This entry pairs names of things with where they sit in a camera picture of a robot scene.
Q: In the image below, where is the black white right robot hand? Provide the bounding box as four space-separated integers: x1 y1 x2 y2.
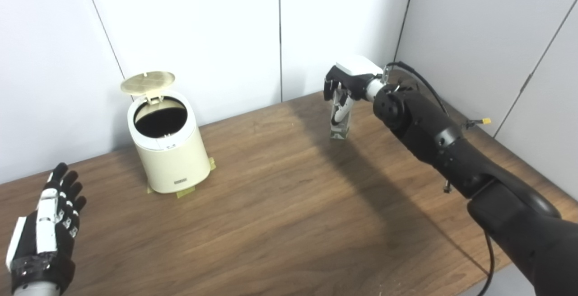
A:
323 56 384 127

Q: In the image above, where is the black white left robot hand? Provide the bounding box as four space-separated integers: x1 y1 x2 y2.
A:
5 163 87 294

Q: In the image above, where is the white green milk carton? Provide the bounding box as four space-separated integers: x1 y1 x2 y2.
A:
329 89 352 140

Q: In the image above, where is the cream-colored plastic bin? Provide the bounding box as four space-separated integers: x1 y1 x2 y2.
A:
120 71 212 194

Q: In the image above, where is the cream round bin lid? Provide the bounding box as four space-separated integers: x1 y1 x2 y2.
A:
120 71 176 103

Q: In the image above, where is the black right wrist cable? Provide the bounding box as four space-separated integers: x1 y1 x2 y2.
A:
384 61 496 296

